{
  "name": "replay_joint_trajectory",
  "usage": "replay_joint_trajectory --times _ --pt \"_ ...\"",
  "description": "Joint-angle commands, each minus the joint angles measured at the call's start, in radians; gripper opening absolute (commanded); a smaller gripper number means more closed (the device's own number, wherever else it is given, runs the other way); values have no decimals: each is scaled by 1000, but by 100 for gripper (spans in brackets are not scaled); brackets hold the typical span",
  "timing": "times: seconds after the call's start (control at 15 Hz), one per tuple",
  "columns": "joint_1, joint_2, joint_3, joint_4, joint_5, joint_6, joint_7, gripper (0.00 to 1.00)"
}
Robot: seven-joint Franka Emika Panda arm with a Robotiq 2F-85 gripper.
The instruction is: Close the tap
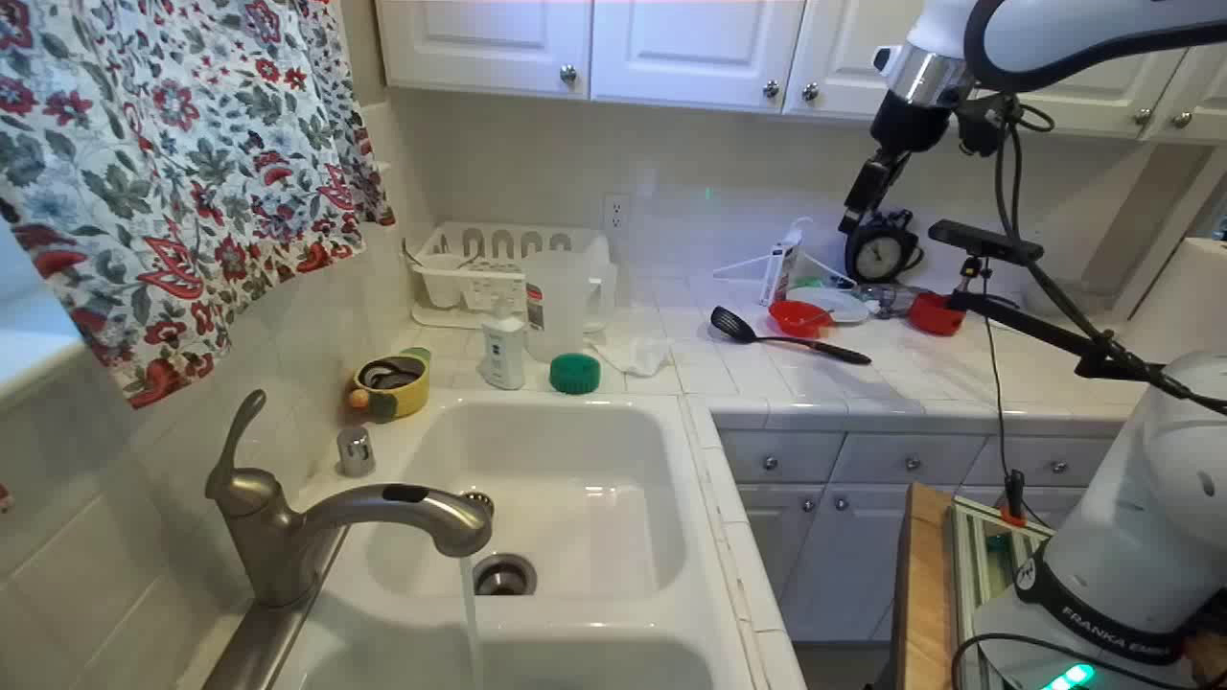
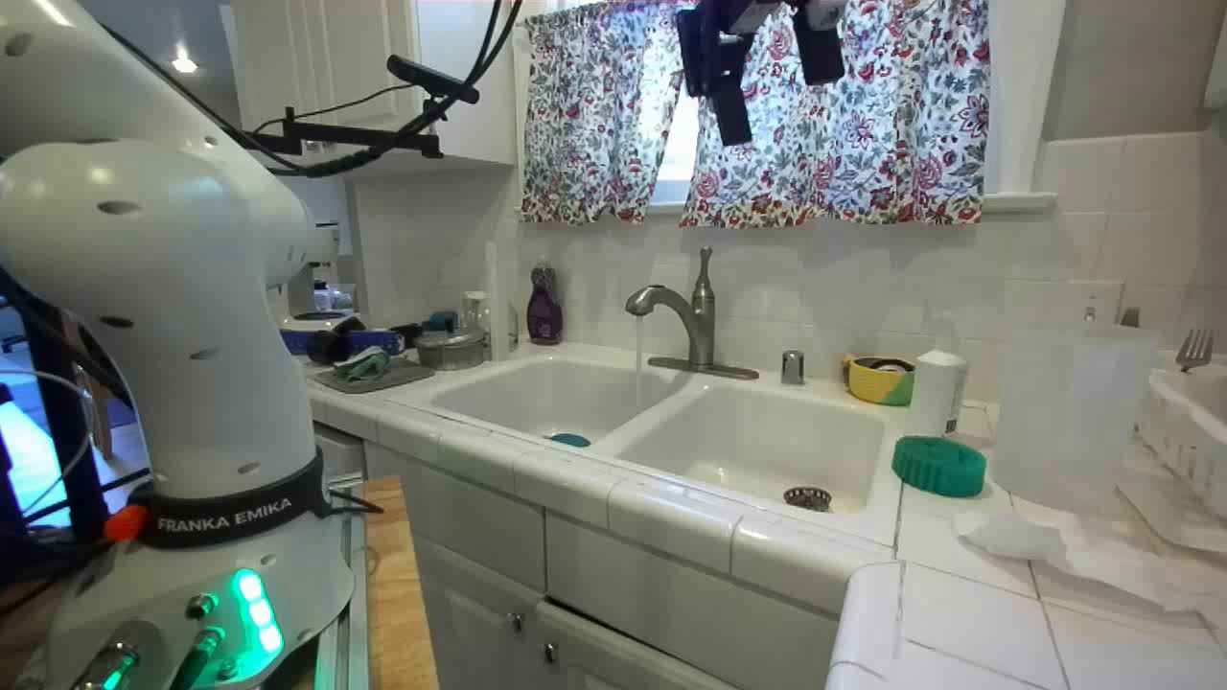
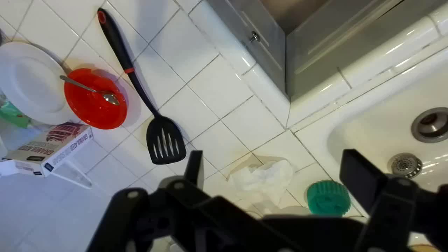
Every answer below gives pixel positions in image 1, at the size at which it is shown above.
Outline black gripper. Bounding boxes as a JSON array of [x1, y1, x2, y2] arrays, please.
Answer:
[[842, 145, 909, 233]]

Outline brushed steel kitchen faucet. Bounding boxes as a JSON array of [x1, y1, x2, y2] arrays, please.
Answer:
[[204, 389, 495, 610]]

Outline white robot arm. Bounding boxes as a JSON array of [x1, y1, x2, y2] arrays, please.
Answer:
[[842, 0, 1227, 690]]

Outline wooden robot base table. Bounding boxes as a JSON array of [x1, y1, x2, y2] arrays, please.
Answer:
[[890, 482, 959, 690]]

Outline black round clock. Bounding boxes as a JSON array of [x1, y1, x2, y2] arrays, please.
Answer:
[[844, 212, 922, 282]]

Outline red plastic cup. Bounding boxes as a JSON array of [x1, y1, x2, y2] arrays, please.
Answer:
[[909, 291, 964, 337]]

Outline red plastic bowl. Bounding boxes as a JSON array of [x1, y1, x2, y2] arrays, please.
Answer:
[[769, 297, 834, 337]]

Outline white upper cabinets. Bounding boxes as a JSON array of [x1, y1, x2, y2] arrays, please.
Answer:
[[376, 0, 1227, 145]]

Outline white cabinets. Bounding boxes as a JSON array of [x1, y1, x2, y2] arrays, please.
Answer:
[[376, 0, 1227, 145], [718, 416, 1115, 645]]

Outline black tripod stand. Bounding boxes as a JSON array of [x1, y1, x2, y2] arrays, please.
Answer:
[[946, 252, 1227, 415]]

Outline white lower cabinets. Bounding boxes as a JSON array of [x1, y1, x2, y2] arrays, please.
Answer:
[[718, 416, 1115, 645]]

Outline clear plastic pitcher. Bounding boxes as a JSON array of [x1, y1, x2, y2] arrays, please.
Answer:
[[525, 256, 617, 360]]

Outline green round scrubber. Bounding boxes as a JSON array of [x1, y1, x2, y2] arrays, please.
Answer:
[[549, 353, 601, 394]]

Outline white soap bottle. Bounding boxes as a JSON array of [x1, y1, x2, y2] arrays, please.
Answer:
[[479, 319, 525, 389]]

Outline white dish drying rack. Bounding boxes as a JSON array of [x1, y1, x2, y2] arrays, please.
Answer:
[[403, 223, 617, 315]]

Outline sink drain strainer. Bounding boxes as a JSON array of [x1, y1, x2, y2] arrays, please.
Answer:
[[476, 550, 539, 597]]

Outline metal sink hole cap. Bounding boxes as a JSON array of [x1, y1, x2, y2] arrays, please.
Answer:
[[337, 426, 376, 479]]

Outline floral window curtain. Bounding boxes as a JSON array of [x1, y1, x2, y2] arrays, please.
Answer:
[[0, 0, 394, 411]]

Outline black camera on stand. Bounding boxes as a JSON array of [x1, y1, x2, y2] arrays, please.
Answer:
[[927, 219, 1043, 263]]

